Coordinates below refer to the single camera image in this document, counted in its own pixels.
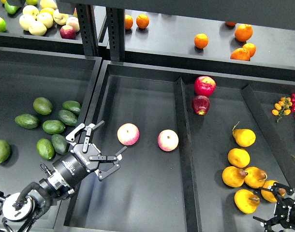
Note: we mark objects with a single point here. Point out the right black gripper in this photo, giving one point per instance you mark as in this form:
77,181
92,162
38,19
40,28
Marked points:
284,210

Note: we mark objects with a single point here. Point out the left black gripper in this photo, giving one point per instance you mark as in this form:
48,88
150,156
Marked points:
74,167

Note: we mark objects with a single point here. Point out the dark green avocado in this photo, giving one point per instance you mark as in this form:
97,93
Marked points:
60,144

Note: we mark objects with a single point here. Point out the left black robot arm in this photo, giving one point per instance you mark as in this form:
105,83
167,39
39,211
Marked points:
36,198

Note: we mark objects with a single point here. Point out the green avocado middle right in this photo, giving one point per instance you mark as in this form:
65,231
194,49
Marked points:
67,117

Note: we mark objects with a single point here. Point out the green avocado centre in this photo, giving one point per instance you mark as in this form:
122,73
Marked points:
53,126

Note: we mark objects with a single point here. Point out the green avocado lower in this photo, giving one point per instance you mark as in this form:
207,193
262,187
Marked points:
45,149

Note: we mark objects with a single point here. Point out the green avocado upper right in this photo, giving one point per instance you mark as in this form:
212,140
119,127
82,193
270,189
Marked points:
72,106

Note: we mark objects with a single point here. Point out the green avocado top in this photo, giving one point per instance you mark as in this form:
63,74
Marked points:
42,106

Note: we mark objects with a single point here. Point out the green avocado left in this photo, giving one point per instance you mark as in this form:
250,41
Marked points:
27,121

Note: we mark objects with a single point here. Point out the yellow pear with stem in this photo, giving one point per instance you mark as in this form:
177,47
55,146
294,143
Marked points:
243,137

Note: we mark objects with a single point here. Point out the pale yellow pear front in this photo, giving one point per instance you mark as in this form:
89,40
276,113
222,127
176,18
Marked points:
37,28

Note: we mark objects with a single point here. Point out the pale yellow pear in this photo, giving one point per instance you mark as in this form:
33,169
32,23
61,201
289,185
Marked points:
37,28
60,18
46,19
25,21
30,10

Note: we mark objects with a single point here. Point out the pale yellow pear right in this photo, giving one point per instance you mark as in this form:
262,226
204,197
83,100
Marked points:
60,18

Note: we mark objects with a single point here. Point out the pale yellow pear centre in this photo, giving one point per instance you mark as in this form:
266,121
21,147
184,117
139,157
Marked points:
46,19

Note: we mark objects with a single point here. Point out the pale yellow pear left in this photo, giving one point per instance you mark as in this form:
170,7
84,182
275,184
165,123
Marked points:
25,21

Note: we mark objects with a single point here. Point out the pale yellow pear back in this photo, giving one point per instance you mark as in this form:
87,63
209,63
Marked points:
30,10

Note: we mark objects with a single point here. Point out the pink yellow apple left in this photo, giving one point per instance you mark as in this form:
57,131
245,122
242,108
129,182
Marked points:
128,134

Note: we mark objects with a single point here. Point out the pink yellow apple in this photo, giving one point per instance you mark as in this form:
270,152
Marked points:
168,140
128,134

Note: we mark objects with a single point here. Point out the pink yellow apple right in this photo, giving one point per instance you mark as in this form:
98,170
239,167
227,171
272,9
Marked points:
168,140

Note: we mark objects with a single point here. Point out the black tray divider left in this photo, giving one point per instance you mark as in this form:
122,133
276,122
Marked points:
191,202

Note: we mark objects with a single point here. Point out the orange cherry tomato bunch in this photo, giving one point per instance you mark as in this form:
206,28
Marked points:
282,108

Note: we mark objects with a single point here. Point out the dark red apple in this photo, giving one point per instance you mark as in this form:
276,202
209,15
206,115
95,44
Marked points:
200,105

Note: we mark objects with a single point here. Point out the red apple on shelf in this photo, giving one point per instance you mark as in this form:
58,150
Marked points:
67,32

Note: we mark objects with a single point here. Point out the bright red apple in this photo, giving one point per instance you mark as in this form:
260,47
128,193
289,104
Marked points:
204,85

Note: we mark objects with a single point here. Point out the pale peach on shelf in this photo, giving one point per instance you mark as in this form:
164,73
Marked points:
73,22

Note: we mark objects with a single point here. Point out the yellow lemon on shelf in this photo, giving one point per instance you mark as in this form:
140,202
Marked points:
47,10

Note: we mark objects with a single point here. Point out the orange behind post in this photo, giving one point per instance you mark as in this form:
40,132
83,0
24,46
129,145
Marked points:
128,22

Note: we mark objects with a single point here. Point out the black shelf post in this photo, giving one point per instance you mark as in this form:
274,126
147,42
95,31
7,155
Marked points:
115,21

